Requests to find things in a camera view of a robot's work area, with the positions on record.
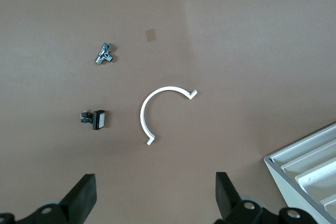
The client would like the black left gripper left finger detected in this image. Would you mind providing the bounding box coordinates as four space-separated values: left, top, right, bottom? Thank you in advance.
19 173 97 224

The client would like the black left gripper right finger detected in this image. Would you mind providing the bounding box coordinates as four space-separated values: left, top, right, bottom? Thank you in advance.
215 172 263 224

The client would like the white plastic drawer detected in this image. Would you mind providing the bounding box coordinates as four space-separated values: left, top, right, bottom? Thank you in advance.
320 194 336 218
281 142 336 180
298 159 336 204
269 125 336 166

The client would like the white drawer cabinet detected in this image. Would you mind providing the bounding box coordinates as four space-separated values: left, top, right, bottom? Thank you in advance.
263 121 336 224

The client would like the small chrome valve fitting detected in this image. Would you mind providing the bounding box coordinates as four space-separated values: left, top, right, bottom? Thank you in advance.
93 41 117 66

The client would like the brown tape patch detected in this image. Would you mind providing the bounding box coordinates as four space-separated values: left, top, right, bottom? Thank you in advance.
145 29 158 42

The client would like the black switch with white face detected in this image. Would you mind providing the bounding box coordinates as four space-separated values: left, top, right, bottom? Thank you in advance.
79 109 108 131

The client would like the white curved plastic bracket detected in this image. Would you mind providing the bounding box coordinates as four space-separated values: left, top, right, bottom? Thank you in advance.
140 86 198 146

